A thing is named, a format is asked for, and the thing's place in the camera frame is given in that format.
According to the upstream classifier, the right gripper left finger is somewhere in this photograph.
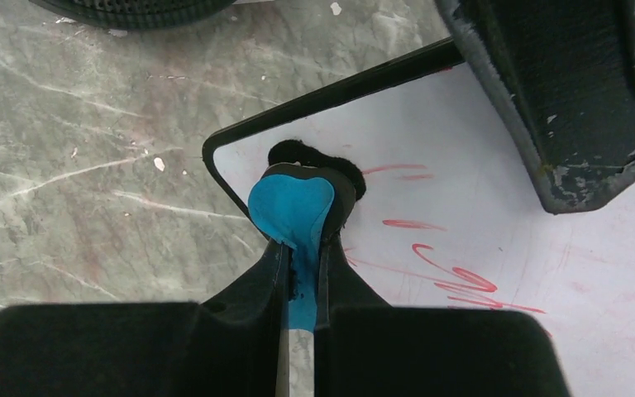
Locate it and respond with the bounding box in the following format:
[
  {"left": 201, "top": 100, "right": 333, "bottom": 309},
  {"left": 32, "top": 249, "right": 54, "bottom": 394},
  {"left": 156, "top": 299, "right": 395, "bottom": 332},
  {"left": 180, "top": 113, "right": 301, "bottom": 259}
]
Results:
[{"left": 0, "top": 242, "right": 289, "bottom": 396}]

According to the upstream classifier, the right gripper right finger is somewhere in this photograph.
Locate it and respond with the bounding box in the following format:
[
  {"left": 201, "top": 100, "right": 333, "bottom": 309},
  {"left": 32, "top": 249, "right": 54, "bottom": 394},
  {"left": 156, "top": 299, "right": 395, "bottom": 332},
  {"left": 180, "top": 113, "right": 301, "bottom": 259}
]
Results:
[{"left": 314, "top": 237, "right": 570, "bottom": 396}]

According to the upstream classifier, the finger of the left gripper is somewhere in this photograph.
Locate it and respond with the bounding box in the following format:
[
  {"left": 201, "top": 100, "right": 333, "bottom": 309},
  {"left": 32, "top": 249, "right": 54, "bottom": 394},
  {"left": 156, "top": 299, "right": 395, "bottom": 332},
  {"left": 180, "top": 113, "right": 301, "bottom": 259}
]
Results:
[{"left": 437, "top": 0, "right": 635, "bottom": 214}]

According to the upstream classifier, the black framed whiteboard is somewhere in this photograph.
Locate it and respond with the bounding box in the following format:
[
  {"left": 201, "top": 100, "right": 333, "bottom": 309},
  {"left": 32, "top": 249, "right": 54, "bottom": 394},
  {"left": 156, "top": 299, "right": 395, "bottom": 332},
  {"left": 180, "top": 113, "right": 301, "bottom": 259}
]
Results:
[{"left": 203, "top": 40, "right": 635, "bottom": 396}]

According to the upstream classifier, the blue whiteboard eraser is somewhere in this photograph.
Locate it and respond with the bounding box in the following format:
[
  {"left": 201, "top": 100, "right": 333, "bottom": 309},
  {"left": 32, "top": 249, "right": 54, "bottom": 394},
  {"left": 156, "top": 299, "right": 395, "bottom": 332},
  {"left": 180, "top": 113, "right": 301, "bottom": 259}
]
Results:
[{"left": 247, "top": 139, "right": 366, "bottom": 332}]

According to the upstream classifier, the black foam ring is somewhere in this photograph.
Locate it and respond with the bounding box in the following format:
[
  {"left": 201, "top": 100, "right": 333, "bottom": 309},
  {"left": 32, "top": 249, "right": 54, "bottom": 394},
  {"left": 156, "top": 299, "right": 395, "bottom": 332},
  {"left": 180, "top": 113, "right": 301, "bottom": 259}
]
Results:
[{"left": 26, "top": 0, "right": 239, "bottom": 31}]

